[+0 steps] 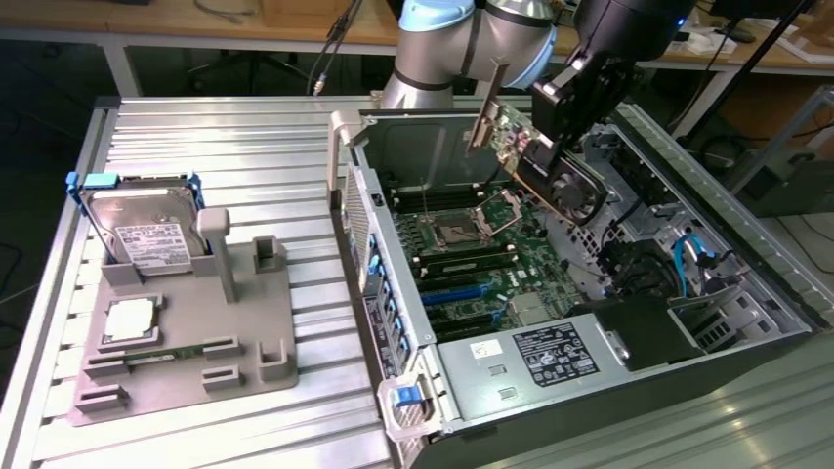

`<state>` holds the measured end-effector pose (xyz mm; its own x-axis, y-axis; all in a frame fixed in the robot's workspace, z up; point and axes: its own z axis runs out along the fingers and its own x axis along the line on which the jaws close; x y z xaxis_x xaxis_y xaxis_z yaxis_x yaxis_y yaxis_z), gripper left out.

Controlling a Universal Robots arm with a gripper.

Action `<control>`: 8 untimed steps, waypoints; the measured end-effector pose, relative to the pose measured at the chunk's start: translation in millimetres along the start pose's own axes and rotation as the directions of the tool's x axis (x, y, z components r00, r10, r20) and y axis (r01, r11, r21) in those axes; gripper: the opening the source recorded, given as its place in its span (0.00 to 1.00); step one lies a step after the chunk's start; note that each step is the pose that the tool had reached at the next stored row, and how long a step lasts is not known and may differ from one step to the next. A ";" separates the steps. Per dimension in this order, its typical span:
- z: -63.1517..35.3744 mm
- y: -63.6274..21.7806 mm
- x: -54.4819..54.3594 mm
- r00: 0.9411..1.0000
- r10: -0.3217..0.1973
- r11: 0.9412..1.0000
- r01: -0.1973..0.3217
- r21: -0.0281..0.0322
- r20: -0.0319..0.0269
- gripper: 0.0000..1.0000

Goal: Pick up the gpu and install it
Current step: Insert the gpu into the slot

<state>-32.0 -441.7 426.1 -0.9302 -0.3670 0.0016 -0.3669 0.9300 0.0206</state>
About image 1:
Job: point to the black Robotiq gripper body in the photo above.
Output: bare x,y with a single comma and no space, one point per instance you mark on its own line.
626,34

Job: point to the graphics card with metal bracket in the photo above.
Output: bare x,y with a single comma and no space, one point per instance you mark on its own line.
573,195

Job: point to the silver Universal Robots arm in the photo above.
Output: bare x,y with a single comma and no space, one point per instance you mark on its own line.
424,58

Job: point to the white holder with black insert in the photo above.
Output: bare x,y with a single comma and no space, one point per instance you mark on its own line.
706,44

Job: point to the black computer mouse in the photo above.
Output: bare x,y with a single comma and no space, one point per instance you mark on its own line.
741,35

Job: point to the black monitor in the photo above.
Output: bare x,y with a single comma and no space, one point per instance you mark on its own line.
749,7

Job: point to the metal socket cover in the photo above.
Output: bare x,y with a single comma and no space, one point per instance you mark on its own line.
514,202

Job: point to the black stand pole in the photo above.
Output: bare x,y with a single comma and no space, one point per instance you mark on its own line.
781,35

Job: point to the perforated grey drive cage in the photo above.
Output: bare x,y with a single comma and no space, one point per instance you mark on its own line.
577,237

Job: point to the white flat box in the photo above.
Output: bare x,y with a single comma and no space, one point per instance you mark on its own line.
808,49

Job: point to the thin locking lever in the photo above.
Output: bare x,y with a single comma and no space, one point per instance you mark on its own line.
425,200

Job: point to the black RAM slot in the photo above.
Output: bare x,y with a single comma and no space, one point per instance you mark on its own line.
412,205
409,194

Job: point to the CPU socket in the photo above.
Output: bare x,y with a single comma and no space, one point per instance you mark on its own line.
453,229

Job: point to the green motherboard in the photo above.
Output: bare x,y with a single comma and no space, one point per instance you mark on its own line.
541,264

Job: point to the dark grey cabinet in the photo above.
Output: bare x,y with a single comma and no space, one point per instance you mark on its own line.
789,190

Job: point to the installed black RAM stick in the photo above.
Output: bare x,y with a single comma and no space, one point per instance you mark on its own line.
466,268

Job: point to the silver chipset heatsink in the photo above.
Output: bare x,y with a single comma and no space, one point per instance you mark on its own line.
529,310

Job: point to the blue expansion slot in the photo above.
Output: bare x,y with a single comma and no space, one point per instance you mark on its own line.
453,294

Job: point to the black expansion slot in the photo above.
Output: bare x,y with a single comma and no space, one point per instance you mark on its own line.
462,325

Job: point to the grey disk bay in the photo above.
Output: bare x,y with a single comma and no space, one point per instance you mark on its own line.
717,327

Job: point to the grey power supply unit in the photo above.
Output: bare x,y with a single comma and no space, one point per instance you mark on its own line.
469,386

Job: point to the blue case latch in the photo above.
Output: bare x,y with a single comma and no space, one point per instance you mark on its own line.
406,396

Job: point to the open black PC case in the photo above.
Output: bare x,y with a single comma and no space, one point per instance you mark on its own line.
568,435

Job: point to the grey plastic parts rack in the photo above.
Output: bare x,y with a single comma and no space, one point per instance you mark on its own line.
183,337

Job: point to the green RAM stick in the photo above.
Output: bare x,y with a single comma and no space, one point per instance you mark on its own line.
163,355

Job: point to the silver CPU chip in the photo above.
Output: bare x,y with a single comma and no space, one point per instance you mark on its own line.
130,322

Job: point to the wooden desk white frame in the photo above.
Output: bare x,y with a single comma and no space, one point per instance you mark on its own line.
163,24
690,57

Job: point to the aluminium profile frame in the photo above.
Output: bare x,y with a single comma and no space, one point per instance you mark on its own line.
805,122

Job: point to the hard disk with blue bracket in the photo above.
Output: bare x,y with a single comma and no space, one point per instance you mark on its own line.
143,220

